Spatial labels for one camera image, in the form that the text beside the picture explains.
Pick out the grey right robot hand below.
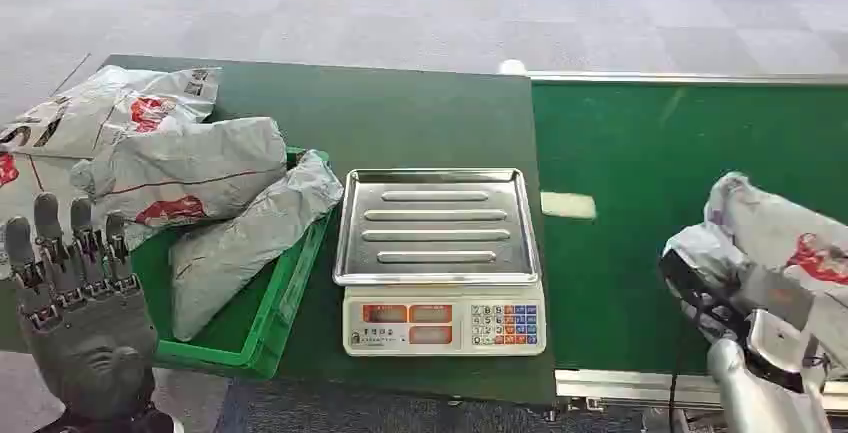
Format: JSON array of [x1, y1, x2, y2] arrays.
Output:
[[658, 249, 817, 378]]

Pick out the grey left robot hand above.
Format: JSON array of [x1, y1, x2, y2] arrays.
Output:
[[1, 192, 159, 421]]

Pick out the grey parcel bag red print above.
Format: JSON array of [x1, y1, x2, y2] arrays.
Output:
[[662, 171, 848, 382]]

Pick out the green conveyor belt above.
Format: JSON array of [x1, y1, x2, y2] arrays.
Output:
[[529, 70, 848, 413]]

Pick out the white parcel bag red print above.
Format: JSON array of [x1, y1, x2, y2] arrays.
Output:
[[0, 151, 91, 236]]

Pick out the green plastic crate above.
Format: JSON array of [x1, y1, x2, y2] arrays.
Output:
[[129, 146, 333, 381]]

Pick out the white label sticker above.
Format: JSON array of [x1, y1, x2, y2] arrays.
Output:
[[539, 190, 598, 221]]

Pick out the long grey parcel bag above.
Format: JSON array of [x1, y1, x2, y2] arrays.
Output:
[[168, 148, 345, 344]]

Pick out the large grey parcel bag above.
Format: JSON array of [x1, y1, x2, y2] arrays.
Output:
[[69, 116, 290, 251]]

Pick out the white parcel bag black labels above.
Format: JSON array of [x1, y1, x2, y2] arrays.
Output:
[[0, 64, 222, 161]]

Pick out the white electronic scale steel pan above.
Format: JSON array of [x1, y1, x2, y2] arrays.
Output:
[[332, 167, 549, 358]]

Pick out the black cable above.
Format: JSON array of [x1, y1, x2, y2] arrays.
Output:
[[667, 333, 687, 433]]

